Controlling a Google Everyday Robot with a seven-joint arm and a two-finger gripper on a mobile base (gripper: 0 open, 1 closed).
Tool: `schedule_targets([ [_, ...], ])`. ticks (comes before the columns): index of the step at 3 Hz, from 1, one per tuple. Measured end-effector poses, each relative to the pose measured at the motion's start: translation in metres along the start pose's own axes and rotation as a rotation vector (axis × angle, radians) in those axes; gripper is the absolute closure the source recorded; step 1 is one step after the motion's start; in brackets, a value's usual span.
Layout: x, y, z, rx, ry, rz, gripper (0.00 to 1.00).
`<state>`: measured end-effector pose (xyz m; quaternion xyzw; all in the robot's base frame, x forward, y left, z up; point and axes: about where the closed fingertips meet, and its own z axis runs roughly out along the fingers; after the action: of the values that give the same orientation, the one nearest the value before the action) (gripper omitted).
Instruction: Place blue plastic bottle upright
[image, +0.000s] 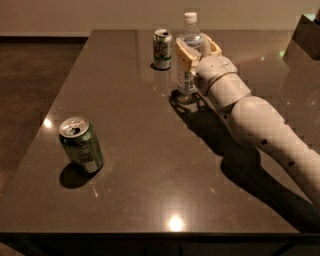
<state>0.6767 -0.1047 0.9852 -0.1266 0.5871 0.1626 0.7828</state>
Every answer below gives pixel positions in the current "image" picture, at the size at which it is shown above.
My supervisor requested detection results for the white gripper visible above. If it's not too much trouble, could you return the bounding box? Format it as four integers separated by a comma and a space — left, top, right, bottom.
175, 33, 237, 95

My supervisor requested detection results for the clear plastic bottle blue label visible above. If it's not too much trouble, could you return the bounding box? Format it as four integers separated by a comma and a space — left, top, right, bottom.
175, 12, 202, 95

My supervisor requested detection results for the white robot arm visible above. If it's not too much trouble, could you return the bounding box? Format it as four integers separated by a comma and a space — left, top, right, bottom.
175, 34, 320, 207

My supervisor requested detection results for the white green soda can far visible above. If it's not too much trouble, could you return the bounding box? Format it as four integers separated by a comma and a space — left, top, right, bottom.
153, 29, 173, 70

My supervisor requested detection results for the green soda can near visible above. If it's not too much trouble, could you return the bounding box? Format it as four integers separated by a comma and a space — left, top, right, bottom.
59, 116, 103, 173

